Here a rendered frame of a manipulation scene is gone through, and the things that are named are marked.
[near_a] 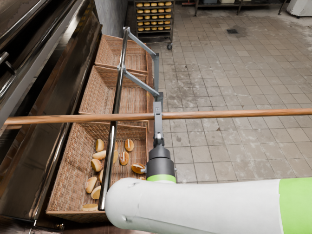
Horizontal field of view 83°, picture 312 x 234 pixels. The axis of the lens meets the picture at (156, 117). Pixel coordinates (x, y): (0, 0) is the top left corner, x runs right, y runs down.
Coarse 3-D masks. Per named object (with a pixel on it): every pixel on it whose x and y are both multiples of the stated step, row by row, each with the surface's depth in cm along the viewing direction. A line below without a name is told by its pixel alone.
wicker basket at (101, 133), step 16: (80, 128) 119; (96, 128) 122; (128, 128) 124; (144, 128) 125; (80, 144) 115; (144, 144) 133; (64, 160) 98; (80, 160) 111; (144, 160) 125; (64, 176) 95; (80, 176) 108; (96, 176) 117; (112, 176) 117; (128, 176) 117; (144, 176) 117; (64, 192) 92; (80, 192) 105; (48, 208) 81; (64, 208) 90; (80, 208) 102
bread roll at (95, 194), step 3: (99, 186) 107; (96, 189) 106; (99, 189) 106; (93, 192) 105; (96, 192) 105; (99, 192) 106; (93, 195) 104; (96, 195) 105; (93, 198) 105; (96, 198) 105
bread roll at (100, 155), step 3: (105, 150) 124; (96, 153) 121; (99, 153) 121; (102, 153) 121; (105, 153) 123; (93, 156) 121; (96, 156) 120; (99, 156) 121; (102, 156) 122; (99, 159) 122
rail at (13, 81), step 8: (72, 0) 89; (64, 8) 82; (64, 16) 79; (56, 24) 72; (48, 32) 66; (40, 40) 62; (48, 40) 66; (32, 48) 59; (40, 48) 61; (32, 56) 57; (24, 64) 53; (16, 72) 50; (24, 72) 52; (8, 80) 48; (16, 80) 49; (8, 88) 47; (0, 96) 44; (8, 96) 46; (0, 104) 44
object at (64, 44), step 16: (80, 16) 140; (64, 48) 108; (48, 64) 98; (48, 80) 90; (32, 96) 81; (16, 112) 75; (32, 112) 77; (16, 128) 69; (0, 144) 65; (16, 144) 67; (0, 160) 61; (0, 176) 60
